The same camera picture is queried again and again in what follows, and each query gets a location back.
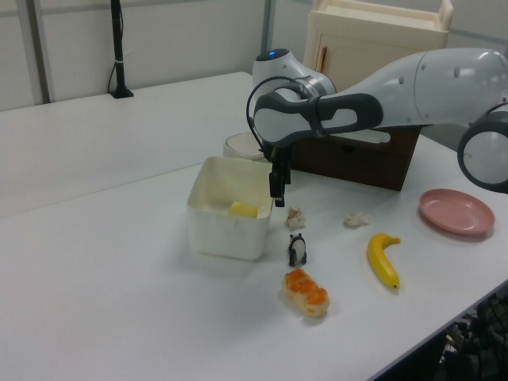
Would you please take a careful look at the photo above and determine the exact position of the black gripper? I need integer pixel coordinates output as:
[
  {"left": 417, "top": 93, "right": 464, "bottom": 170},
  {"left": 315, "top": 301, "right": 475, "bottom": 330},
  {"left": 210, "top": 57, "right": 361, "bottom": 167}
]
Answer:
[{"left": 268, "top": 144, "right": 296, "bottom": 209}]

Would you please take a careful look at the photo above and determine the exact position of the panda toy figure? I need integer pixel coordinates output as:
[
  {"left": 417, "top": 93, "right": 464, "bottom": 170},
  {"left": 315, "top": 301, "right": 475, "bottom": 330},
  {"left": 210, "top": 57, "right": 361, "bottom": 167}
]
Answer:
[{"left": 287, "top": 233, "right": 309, "bottom": 267}]

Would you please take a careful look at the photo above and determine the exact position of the orange topped bread toy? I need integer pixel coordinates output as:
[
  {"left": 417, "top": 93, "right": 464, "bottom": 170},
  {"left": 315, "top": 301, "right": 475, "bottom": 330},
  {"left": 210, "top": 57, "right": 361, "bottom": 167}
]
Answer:
[{"left": 281, "top": 268, "right": 330, "bottom": 318}]

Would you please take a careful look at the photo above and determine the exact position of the black mesh chair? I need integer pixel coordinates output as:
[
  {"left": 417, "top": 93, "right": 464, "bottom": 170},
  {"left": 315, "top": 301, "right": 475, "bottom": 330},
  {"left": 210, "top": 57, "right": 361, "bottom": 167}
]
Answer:
[{"left": 434, "top": 277, "right": 508, "bottom": 381}]

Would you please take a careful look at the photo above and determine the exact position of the yellow toy banana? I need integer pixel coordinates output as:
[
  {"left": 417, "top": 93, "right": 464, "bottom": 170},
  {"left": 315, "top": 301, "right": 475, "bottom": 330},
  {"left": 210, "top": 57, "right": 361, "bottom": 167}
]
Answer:
[{"left": 366, "top": 232, "right": 402, "bottom": 293}]

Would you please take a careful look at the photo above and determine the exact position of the white lidded trash can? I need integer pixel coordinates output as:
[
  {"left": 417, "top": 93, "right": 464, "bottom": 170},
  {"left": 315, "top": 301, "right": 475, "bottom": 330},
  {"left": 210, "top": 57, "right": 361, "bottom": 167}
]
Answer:
[{"left": 222, "top": 133, "right": 271, "bottom": 163}]

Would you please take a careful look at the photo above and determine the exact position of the grey partition post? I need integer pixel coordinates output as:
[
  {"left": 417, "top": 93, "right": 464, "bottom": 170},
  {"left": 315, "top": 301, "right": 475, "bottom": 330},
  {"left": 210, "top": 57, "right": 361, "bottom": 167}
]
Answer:
[
  {"left": 258, "top": 0, "right": 276, "bottom": 56},
  {"left": 15, "top": 0, "right": 53, "bottom": 105}
]

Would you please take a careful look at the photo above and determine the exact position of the white plastic box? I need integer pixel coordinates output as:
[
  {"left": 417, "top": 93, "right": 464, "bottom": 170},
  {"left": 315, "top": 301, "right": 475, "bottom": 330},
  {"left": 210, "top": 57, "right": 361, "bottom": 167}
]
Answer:
[{"left": 186, "top": 156, "right": 275, "bottom": 261}]

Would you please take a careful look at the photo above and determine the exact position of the crumpled white paper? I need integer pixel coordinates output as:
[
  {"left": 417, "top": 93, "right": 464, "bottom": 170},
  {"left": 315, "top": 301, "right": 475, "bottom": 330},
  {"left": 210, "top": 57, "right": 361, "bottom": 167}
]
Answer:
[
  {"left": 343, "top": 211, "right": 370, "bottom": 229},
  {"left": 285, "top": 205, "right": 309, "bottom": 232}
]

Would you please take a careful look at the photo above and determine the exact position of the brown wooden drawer box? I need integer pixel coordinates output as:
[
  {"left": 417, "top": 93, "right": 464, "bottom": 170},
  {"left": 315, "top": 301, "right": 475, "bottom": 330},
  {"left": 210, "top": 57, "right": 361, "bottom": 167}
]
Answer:
[{"left": 291, "top": 124, "right": 421, "bottom": 193}]

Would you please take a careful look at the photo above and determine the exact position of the pink plastic plate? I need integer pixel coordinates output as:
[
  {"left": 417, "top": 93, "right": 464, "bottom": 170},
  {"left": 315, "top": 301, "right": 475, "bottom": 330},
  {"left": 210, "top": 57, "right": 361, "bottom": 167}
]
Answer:
[{"left": 419, "top": 188, "right": 496, "bottom": 238}]

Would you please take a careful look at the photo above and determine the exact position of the yellow sponge block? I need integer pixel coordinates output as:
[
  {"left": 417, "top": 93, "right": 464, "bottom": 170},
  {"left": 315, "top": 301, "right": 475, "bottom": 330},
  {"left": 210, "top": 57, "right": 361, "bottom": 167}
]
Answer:
[{"left": 228, "top": 201, "right": 260, "bottom": 220}]

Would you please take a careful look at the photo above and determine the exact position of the cream plastic cabinet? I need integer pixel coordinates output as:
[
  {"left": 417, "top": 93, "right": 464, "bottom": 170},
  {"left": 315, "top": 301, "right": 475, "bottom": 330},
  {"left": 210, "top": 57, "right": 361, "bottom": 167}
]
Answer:
[{"left": 304, "top": 0, "right": 454, "bottom": 93}]

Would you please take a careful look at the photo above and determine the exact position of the black pole with base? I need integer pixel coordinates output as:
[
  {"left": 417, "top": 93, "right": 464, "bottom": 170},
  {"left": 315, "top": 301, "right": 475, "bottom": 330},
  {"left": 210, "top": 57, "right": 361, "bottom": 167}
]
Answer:
[{"left": 109, "top": 0, "right": 135, "bottom": 99}]

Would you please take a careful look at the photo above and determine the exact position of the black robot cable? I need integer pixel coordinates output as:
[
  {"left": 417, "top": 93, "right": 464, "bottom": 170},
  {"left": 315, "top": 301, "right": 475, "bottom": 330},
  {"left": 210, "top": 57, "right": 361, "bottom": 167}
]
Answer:
[{"left": 246, "top": 76, "right": 302, "bottom": 163}]

